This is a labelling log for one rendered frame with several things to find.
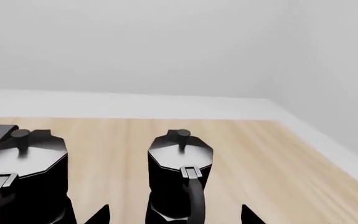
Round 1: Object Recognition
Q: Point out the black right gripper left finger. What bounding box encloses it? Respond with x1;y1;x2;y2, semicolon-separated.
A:
83;203;110;224

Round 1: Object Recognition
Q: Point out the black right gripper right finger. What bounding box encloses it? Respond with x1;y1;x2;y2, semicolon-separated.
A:
241;203;265;224

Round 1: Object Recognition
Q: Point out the black moka pot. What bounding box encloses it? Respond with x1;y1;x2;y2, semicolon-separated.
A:
0;129;78;224
144;129;215;224

